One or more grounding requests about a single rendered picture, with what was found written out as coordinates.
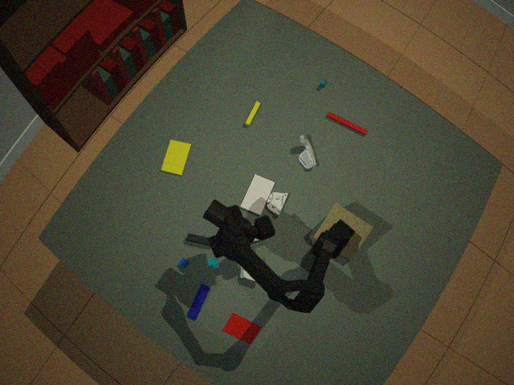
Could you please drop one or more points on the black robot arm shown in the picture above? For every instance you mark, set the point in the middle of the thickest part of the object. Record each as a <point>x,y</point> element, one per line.
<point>233,238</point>

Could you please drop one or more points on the red flat bar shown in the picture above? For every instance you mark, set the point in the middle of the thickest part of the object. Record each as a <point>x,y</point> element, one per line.
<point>346,123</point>

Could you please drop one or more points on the yellow rectangular bar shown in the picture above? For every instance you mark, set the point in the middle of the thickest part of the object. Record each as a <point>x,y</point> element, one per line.
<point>253,113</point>

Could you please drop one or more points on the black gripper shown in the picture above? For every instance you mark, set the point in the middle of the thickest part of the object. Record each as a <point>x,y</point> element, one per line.
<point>262,224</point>

